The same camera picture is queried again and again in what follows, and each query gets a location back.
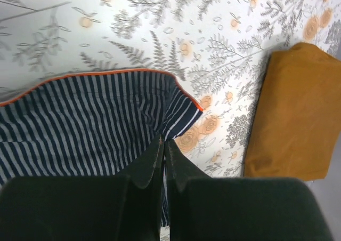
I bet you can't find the floral patterned table mat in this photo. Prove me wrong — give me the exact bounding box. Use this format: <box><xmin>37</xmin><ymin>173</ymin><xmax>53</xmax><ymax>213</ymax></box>
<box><xmin>1</xmin><ymin>0</ymin><xmax>340</xmax><ymax>240</ymax></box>

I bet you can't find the navy striped underwear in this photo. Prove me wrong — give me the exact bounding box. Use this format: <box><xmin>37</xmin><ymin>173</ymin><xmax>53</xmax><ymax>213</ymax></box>
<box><xmin>0</xmin><ymin>68</ymin><xmax>204</xmax><ymax>227</ymax></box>

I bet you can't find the mustard brown folded cloth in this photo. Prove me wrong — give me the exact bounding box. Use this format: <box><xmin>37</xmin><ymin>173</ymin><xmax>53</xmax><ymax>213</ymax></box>
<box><xmin>244</xmin><ymin>43</ymin><xmax>340</xmax><ymax>181</ymax></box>

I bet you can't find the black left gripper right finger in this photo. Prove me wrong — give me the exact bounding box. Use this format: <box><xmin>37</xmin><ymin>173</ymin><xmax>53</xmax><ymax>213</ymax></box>
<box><xmin>165</xmin><ymin>141</ymin><xmax>332</xmax><ymax>240</ymax></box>

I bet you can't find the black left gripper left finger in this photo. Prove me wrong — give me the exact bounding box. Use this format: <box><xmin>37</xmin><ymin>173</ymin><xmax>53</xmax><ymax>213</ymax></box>
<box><xmin>1</xmin><ymin>136</ymin><xmax>163</xmax><ymax>240</ymax></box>

